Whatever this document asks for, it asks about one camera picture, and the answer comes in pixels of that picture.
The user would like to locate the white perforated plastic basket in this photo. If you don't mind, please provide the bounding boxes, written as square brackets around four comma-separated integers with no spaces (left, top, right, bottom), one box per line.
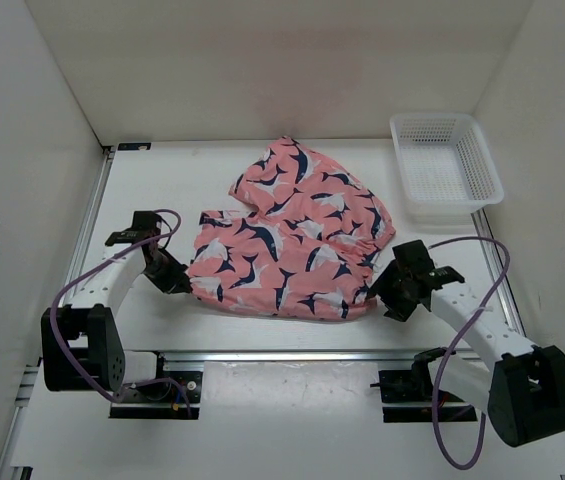
[390,113,504,222]

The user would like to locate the aluminium frame rail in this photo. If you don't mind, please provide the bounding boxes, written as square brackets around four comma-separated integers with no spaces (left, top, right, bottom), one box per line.
[159,349,483,365]

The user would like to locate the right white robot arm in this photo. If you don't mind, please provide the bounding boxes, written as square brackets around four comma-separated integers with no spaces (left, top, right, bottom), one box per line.
[371,240,565,447]

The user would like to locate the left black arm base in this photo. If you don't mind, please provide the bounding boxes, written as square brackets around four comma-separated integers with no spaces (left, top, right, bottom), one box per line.
[109,353,204,421]

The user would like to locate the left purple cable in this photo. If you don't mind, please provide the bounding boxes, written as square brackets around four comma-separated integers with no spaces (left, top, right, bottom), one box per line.
[50,208,193,420]

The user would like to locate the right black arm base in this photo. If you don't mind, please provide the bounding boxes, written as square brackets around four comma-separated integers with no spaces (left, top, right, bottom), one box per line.
[370,347,477,424]

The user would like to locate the pink shark print shorts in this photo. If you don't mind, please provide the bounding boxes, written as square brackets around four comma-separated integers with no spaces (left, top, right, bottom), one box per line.
[187,137,395,322]

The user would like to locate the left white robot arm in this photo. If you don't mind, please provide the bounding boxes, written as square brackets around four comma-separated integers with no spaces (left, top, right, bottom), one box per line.
[41,208,192,409]

